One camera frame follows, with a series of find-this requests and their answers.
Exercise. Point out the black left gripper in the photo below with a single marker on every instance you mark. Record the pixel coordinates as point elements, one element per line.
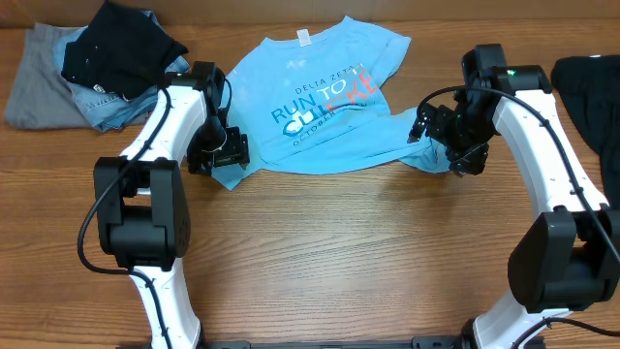
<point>235,151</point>

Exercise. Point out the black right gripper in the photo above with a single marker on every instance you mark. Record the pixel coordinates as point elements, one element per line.
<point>437,129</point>

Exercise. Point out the light blue printed t-shirt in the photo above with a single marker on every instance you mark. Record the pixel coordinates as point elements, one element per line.
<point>314,105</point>

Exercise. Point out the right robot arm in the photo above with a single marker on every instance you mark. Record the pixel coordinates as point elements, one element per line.
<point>569,258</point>

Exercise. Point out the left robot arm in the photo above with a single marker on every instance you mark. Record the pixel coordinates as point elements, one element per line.
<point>141,210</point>

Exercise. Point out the folded blue denim jeans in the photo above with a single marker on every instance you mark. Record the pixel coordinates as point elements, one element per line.
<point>104,111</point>

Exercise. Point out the black folded garment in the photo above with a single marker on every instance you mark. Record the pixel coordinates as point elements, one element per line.
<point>122,51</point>

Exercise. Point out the black garment at right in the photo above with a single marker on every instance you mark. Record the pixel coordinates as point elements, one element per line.
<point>589,89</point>

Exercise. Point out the grey folded garment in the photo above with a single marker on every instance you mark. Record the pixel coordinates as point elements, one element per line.
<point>39,99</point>

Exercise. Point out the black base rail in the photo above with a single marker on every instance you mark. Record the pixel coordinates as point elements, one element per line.
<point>329,345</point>

